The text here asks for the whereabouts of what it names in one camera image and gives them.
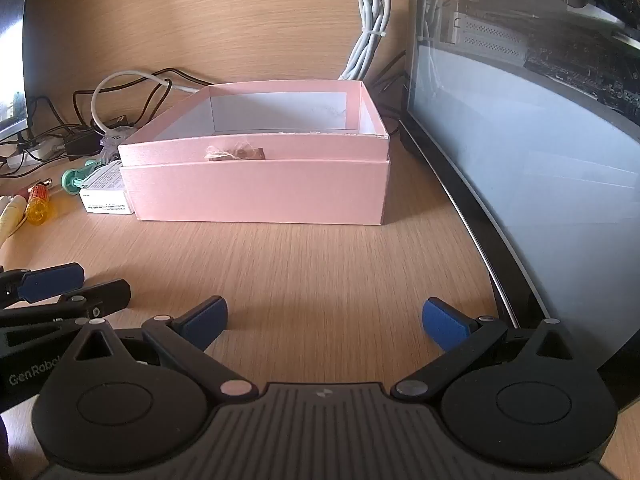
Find white bundled cable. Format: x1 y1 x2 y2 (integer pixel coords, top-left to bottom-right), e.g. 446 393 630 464
339 0 392 81

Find black cables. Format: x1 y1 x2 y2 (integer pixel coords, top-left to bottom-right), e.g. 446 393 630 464
0 66 218 178

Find black power adapter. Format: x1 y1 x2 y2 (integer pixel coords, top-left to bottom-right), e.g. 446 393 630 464
64 130 102 155

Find brown paper tag with string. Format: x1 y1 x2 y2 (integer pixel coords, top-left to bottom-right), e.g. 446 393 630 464
204 144 266 162

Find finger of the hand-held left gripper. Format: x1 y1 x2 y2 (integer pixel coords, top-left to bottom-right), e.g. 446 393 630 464
0 280 132 333
0 262 86 306

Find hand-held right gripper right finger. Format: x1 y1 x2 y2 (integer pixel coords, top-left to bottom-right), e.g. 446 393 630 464
392 298 575 402

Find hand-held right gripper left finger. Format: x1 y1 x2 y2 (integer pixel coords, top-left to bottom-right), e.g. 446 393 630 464
75 296 258 401

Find white power strip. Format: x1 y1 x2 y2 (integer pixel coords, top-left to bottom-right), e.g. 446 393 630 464
0 139 57 170

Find pink cardboard box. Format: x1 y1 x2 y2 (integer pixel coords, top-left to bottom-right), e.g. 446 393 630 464
118 79 391 226

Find white looped cable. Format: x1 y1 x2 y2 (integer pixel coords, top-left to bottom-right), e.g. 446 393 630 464
91 71 201 136

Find teal plastic hook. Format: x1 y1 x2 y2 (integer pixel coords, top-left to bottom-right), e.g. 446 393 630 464
61 159 108 196

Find black computer monitor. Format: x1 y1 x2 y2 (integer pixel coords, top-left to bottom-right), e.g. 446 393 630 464
0 0 32 137

